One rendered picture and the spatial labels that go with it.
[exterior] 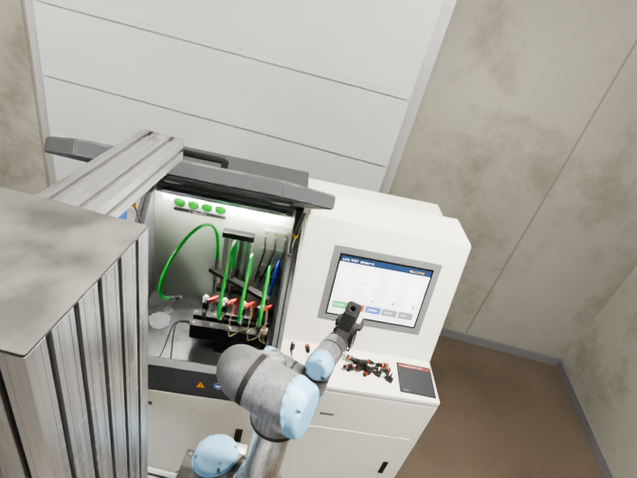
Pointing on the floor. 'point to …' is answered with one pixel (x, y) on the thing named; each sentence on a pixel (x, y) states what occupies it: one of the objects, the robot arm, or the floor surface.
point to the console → (409, 435)
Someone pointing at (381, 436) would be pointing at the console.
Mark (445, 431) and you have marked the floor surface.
